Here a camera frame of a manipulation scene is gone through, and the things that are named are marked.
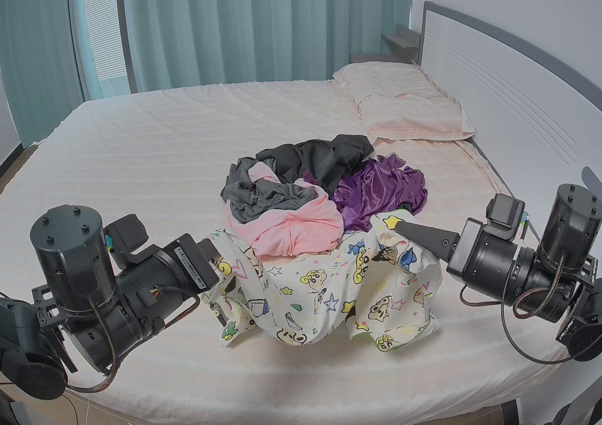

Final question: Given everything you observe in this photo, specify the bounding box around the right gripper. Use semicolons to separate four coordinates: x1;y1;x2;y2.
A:
394;218;538;302

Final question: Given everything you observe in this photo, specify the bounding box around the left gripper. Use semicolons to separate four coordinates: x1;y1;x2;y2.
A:
63;234;222;373

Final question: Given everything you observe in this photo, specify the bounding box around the white printed pyjama top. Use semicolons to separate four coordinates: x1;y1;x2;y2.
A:
202;209;445;353

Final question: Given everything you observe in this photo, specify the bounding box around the pile of clothes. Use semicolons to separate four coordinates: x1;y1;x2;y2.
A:
221;134;429;257

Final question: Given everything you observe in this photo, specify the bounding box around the bed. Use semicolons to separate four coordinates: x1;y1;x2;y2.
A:
0;1;602;419

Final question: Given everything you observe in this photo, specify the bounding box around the pale pink pillow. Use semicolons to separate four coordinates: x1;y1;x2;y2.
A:
332;62;477;144

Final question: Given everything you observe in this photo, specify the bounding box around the grey bedside table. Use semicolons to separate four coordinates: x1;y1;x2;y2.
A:
350;23;421;65

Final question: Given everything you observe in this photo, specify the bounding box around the window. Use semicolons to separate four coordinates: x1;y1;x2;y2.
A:
68;0;142;101

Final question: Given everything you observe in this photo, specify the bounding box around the blue-green curtain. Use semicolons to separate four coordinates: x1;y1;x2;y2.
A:
0;0;85;148
127;0;415;94

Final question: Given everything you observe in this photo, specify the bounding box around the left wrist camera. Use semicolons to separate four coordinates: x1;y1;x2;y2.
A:
104;214;152;268

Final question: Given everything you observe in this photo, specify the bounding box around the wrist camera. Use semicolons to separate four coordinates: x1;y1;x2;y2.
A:
104;214;152;268
484;194;526;241

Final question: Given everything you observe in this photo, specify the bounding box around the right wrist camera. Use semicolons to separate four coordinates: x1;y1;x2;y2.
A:
484;194;526;241

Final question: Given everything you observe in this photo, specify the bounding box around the black cable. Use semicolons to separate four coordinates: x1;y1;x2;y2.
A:
66;296;119;392
500;289;577;364

